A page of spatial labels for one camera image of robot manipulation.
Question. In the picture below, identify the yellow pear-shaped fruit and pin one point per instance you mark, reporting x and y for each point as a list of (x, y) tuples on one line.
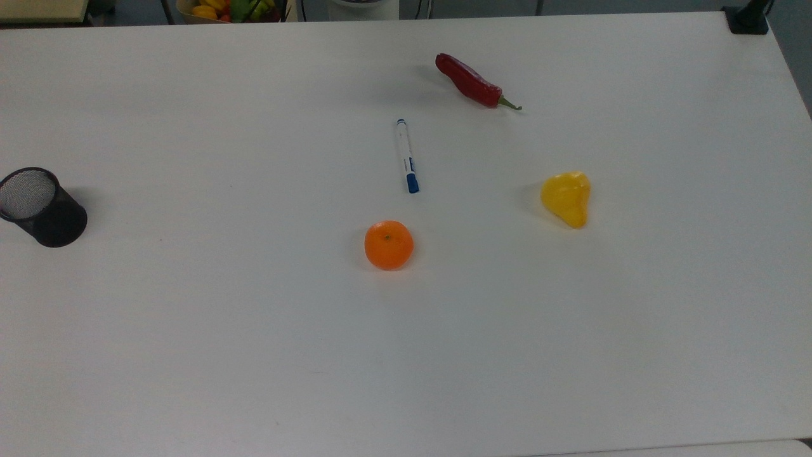
[(566, 197)]

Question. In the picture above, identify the black mesh pen cup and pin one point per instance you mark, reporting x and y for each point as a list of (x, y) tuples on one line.
[(54, 219)]

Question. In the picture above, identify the red chili pepper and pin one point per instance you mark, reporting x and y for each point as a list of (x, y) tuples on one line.
[(469, 81)]

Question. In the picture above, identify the white marker pen blue cap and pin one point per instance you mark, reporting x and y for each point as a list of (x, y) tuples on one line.
[(406, 155)]

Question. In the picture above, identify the basket of toy fruit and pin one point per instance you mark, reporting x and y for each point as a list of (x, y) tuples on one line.
[(231, 9)]

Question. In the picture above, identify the light wooden board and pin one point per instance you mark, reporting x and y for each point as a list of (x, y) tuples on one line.
[(41, 9)]

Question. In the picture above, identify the orange mandarin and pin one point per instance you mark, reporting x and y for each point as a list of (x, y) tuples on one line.
[(389, 245)]

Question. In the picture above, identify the black stand base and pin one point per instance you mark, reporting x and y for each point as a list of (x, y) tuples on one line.
[(747, 19)]

